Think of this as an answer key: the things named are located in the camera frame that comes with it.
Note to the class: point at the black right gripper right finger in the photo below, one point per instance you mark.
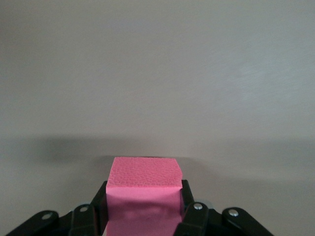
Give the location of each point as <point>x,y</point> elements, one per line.
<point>204,221</point>

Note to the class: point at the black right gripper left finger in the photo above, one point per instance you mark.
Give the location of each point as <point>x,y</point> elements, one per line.
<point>81,218</point>

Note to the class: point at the reddish pink foam cube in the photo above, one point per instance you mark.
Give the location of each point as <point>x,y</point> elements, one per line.
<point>142,177</point>

